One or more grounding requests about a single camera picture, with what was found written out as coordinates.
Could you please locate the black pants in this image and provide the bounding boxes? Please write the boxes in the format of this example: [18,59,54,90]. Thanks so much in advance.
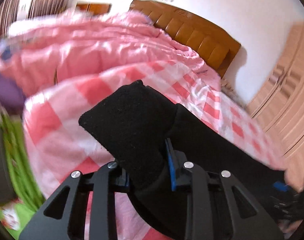
[79,81,284,237]

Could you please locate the person right hand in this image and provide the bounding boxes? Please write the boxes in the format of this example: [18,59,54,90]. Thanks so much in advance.
[285,164,304,192]

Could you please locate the green bag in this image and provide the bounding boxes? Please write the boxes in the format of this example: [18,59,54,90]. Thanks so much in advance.
[0,113,45,239]

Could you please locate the pink checkered bed sheet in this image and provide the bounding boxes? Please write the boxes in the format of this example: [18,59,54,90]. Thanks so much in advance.
[20,62,284,239]

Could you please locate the light wooden wardrobe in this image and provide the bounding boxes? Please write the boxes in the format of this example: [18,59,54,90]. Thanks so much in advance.
[246,22,304,169]

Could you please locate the purple blanket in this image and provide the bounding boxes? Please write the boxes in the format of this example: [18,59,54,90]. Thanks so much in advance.
[0,74,26,115]

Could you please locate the wooden bed headboard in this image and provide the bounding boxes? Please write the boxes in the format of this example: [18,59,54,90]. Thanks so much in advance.
[129,0,241,77]

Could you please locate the pink quilt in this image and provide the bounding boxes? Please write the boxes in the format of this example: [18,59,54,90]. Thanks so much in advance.
[0,10,209,96]

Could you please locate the wooden nightstand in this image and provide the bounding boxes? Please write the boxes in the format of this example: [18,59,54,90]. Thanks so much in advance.
[76,2,112,15]

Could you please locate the maroon curtain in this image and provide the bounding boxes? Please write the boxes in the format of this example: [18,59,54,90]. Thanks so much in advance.
[0,0,78,41]

